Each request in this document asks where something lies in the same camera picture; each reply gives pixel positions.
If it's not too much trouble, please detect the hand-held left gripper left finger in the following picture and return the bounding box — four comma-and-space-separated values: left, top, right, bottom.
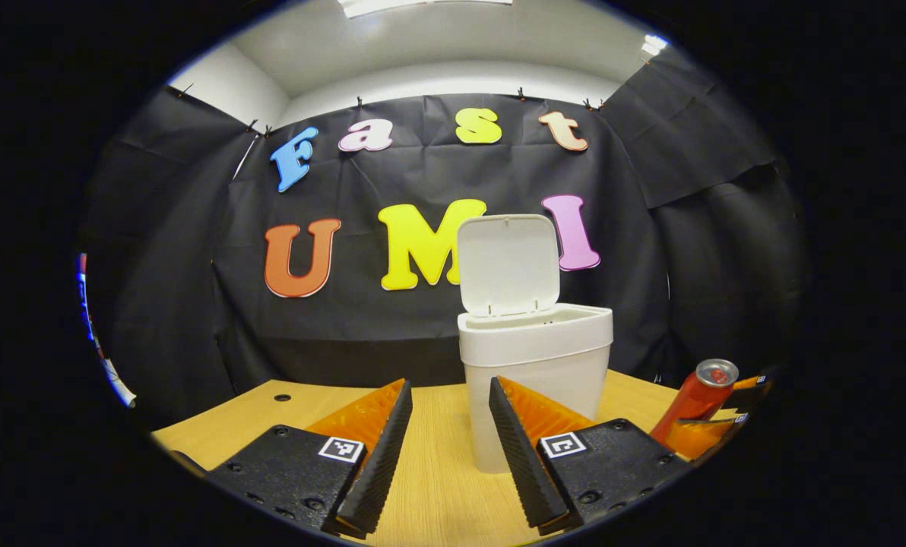
206, 378, 414, 540

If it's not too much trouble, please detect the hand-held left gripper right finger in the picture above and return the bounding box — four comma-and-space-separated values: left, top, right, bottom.
489, 375, 691, 535

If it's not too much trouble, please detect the red pop can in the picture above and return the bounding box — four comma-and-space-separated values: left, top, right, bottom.
649, 359, 740, 445

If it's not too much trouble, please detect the white desktop garbage bin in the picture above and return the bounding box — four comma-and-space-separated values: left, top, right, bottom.
457, 213, 614, 474

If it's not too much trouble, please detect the wooden desktop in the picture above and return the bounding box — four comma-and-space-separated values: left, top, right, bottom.
151, 368, 739, 547

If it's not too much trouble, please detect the black backdrop cloth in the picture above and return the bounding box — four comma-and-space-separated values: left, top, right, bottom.
81, 46, 811, 430

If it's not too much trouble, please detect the ceiling light panel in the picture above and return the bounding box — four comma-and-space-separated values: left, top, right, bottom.
337, 0, 513, 19

